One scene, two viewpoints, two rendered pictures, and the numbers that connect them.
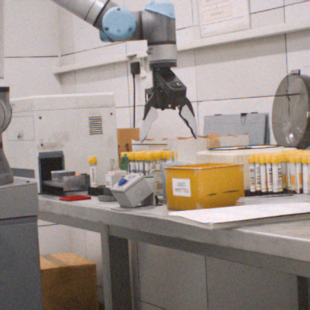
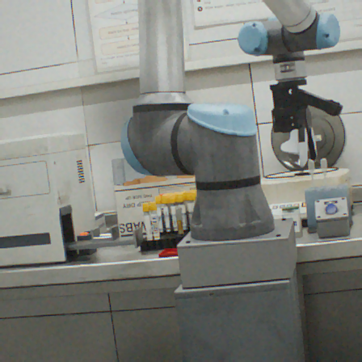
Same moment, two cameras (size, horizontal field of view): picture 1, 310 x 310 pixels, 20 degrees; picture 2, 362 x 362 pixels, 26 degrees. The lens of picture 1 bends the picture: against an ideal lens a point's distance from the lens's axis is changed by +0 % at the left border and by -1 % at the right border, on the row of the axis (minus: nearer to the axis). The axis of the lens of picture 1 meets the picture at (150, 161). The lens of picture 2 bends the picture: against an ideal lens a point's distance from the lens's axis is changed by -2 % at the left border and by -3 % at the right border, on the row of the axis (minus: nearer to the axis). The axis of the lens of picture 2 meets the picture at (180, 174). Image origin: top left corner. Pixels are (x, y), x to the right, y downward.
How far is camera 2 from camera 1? 2.03 m
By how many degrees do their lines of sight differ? 51
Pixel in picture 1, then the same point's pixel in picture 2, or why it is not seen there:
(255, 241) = not seen: outside the picture
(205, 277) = (112, 339)
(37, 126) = (54, 174)
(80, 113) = (72, 157)
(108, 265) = not seen: hidden behind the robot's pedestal
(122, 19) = (336, 26)
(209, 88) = (112, 128)
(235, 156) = (339, 177)
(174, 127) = not seen: hidden behind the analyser
